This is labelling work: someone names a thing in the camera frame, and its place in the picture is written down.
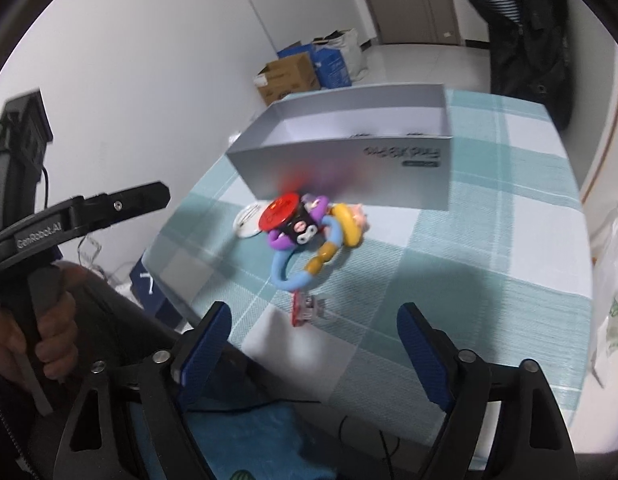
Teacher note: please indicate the white sack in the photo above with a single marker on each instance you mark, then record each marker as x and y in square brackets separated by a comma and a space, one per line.
[351, 47]

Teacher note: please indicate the black backpack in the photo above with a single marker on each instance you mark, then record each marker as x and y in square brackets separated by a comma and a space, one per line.
[534, 35]

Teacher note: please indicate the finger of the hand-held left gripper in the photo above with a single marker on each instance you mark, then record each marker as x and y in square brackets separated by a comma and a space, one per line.
[129, 202]

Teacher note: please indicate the teal cloth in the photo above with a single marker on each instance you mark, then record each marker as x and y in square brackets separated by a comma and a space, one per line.
[249, 440]

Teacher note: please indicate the black character charm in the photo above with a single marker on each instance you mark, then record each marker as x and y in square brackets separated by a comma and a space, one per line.
[301, 230]

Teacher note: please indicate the flat blue box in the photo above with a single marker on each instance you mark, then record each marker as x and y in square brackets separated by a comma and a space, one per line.
[291, 50]

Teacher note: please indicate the person's left hand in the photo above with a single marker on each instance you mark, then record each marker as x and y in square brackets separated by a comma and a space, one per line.
[59, 332]

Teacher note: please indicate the red hair clip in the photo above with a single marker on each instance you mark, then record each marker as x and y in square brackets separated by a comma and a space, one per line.
[305, 310]

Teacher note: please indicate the grey cardboard box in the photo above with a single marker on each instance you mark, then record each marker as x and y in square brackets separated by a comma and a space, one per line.
[339, 175]

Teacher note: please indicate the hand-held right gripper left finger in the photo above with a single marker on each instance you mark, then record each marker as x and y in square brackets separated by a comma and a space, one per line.
[204, 360]

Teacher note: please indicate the small doll charm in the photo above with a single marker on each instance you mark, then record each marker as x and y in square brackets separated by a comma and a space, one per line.
[361, 217]

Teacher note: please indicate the clear plastic bag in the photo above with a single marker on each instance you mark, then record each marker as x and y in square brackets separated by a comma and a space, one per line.
[611, 300]

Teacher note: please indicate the grey door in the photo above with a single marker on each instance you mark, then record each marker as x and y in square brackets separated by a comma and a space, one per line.
[409, 0]

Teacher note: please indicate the round white badge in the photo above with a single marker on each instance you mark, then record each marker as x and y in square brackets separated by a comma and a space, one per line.
[245, 221]

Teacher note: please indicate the blue carton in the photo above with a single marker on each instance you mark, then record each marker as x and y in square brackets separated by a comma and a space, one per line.
[334, 67]

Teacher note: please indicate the brown cardboard box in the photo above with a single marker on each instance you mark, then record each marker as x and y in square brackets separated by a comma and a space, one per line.
[289, 80]

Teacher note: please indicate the round red badge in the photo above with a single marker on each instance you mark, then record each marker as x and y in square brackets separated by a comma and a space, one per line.
[281, 210]

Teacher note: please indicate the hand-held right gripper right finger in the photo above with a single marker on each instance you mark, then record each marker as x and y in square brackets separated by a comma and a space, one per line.
[425, 360]

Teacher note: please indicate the dark blue shoe box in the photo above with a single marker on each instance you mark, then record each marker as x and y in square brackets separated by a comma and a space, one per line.
[149, 290]

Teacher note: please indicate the teal checked tablecloth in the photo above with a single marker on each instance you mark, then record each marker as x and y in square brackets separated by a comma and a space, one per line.
[439, 265]

